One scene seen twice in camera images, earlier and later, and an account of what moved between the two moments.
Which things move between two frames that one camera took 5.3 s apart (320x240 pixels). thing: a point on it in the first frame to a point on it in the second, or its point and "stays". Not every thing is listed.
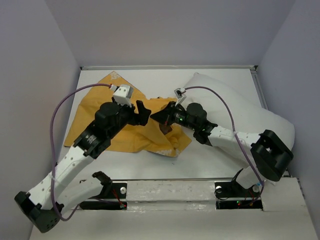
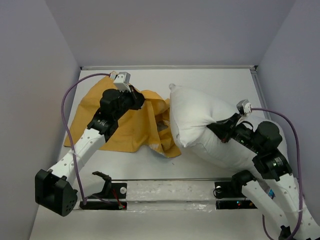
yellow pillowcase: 155,137 stays
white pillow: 228,108 to 191,112
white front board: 186,210 stays
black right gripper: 162,116 to 221,128
